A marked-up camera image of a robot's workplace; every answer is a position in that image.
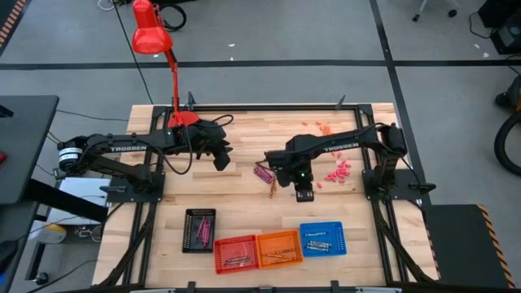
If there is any red desk lamp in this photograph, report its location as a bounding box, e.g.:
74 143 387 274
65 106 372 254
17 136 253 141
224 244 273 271
130 0 200 129

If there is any black desk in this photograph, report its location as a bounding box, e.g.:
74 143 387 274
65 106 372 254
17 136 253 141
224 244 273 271
0 95 60 206

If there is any black cable coil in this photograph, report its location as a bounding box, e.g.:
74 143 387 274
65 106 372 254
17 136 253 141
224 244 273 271
160 2 188 33

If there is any pale yellow round object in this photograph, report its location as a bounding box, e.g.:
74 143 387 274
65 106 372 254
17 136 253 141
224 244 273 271
28 222 68 245

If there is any black slotted plastic basket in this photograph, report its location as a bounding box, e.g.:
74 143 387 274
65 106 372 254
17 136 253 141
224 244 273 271
182 208 217 254

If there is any red slotted plastic basket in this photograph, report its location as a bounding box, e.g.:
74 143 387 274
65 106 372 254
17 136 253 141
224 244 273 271
213 234 261 275

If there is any black desk support beam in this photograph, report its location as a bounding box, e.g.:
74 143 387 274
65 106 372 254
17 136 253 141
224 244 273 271
22 177 109 224

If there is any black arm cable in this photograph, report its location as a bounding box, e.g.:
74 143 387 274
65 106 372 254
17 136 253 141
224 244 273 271
353 121 392 142
156 113 235 176

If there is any thin black floor cable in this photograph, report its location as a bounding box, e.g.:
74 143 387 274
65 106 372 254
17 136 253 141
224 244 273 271
55 108 129 122

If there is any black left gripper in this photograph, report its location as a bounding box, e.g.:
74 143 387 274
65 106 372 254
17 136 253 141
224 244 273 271
178 120 234 161

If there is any white chair base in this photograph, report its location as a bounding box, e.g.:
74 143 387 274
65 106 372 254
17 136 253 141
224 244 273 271
411 0 460 23

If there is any black lamp cord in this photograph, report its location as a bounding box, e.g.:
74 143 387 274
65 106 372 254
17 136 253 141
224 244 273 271
112 0 155 105

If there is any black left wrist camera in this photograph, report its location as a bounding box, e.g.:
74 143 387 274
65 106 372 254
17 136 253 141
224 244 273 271
212 146 233 172

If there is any white box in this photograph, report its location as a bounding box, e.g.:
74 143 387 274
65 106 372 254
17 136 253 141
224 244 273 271
46 177 112 225

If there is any blue slotted plastic basket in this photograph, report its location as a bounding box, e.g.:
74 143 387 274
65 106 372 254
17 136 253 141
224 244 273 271
299 221 348 258

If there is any black hose ring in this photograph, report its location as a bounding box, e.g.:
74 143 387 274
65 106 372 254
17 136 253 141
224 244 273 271
493 112 521 177

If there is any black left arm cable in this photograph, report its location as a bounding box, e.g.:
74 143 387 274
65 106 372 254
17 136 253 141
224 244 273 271
156 113 235 176

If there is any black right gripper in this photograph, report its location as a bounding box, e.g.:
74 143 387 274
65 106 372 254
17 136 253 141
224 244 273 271
264 148 314 188

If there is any black aluminium table frame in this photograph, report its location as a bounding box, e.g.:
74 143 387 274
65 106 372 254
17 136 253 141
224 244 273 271
91 92 439 293

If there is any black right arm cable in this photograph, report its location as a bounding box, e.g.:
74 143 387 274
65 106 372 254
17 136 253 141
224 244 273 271
353 121 392 142

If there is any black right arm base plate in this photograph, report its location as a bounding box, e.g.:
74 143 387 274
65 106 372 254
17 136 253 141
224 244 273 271
363 168 437 203

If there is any orange slotted plastic basket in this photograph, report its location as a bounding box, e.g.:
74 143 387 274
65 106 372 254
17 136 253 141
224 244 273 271
256 230 304 269

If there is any black equipment case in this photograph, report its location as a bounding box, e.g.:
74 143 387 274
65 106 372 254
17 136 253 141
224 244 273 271
478 0 521 56

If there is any black hazard-edged platform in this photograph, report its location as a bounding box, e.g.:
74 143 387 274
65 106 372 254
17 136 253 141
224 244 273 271
421 203 518 290

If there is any dark rounded device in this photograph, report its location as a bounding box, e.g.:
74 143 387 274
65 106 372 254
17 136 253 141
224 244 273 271
0 239 20 293

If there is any hazard striped black mat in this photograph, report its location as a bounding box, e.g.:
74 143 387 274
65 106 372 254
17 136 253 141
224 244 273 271
0 0 28 52

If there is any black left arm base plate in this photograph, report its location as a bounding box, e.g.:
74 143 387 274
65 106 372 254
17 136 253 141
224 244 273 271
99 170 166 204

